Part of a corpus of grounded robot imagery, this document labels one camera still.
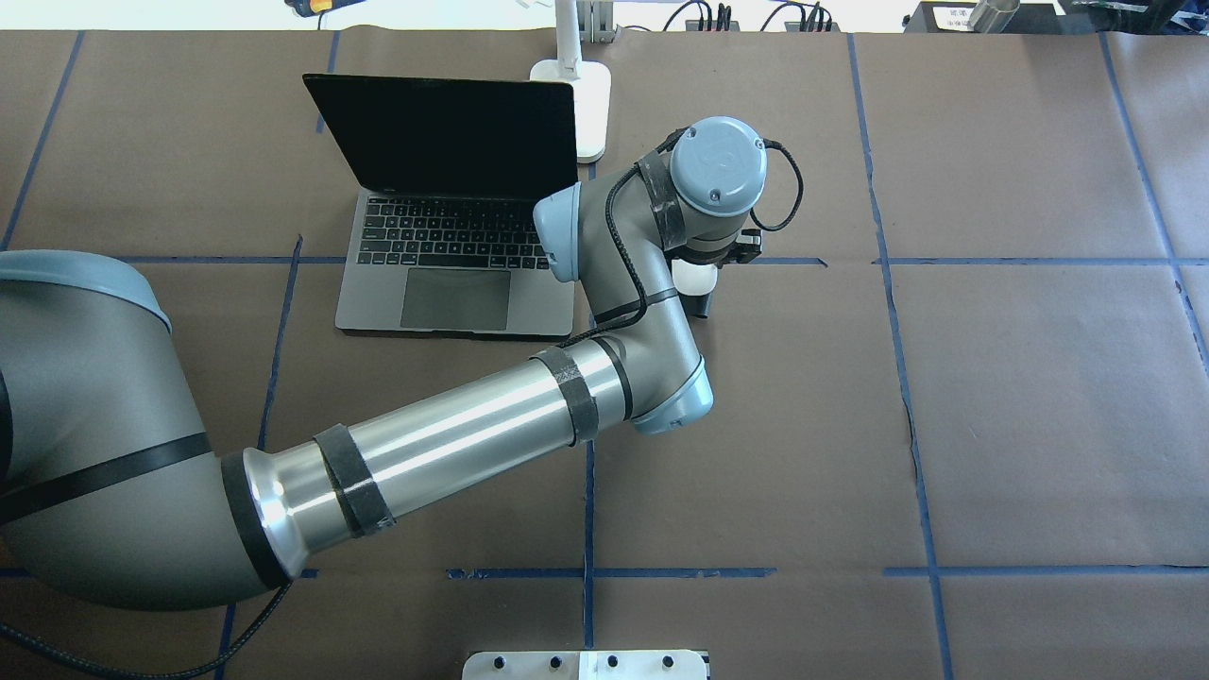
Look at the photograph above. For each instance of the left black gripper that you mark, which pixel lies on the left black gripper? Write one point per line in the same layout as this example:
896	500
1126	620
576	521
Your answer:
701	304

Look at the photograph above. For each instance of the white computer mouse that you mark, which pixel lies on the white computer mouse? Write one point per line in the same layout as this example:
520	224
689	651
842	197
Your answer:
693	280

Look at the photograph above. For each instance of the dark grey laptop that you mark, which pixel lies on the dark grey laptop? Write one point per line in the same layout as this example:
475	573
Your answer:
450	171

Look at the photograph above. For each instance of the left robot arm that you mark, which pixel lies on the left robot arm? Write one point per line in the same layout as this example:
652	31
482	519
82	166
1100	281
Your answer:
113	494

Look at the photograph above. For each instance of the white desk lamp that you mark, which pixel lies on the white desk lamp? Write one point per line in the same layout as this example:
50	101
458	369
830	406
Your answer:
589	80

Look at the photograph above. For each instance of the silver metal cylinder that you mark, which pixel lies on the silver metal cylinder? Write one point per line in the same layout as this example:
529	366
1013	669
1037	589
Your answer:
992	16

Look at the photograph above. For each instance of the aluminium frame post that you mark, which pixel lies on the aluminium frame post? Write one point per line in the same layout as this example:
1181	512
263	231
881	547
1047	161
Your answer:
596	21

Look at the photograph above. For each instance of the white pedestal column mount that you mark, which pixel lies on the white pedestal column mount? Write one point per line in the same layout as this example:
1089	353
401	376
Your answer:
588	664

